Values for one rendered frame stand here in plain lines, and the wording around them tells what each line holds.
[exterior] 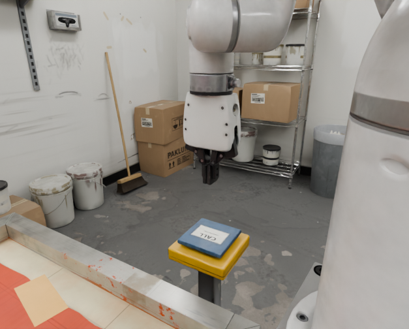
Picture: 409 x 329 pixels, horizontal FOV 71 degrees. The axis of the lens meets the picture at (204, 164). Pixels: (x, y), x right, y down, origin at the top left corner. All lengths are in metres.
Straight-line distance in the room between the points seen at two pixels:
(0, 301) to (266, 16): 0.58
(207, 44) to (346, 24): 3.01
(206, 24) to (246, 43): 0.06
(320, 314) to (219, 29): 0.33
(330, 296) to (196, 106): 0.39
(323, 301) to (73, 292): 0.44
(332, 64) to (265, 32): 2.97
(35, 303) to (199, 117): 0.40
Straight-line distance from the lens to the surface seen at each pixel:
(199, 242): 0.60
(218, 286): 0.70
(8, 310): 0.58
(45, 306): 0.56
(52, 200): 2.57
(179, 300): 0.46
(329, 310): 0.18
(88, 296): 0.54
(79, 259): 0.57
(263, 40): 0.43
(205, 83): 0.48
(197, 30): 0.40
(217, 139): 0.50
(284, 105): 2.99
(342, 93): 3.38
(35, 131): 2.76
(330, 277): 0.17
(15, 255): 0.69
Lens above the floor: 1.32
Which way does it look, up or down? 20 degrees down
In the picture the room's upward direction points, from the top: straight up
